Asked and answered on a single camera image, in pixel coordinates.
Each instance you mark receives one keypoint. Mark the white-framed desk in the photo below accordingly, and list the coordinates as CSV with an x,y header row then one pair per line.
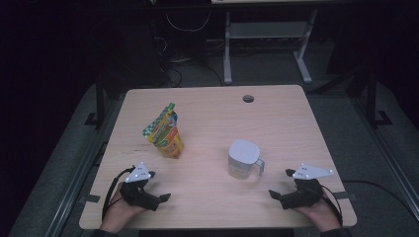
x,y
268,30

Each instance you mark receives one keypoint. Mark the grey tape piece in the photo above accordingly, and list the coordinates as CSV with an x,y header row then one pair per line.
x,y
93,198
341,195

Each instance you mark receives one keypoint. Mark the clear container with white lid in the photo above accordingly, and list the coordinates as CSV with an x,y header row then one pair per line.
x,y
243,158

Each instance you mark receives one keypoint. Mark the aluminium floor rail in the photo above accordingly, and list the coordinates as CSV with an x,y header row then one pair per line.
x,y
75,184
392,158

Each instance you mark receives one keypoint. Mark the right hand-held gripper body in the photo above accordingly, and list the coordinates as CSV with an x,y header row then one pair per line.
x,y
304,196

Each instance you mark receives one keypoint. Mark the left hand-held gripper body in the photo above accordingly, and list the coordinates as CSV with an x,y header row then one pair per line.
x,y
136,194

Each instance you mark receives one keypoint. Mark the person's right hand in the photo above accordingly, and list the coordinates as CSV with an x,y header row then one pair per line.
x,y
324,215

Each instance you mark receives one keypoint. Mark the yellow refill pouch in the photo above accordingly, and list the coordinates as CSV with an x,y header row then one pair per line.
x,y
166,135

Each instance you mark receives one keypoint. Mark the person's left hand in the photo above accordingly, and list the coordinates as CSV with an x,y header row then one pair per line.
x,y
115,215

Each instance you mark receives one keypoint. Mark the black metal stand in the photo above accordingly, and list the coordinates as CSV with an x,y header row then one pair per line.
x,y
372,98
100,102

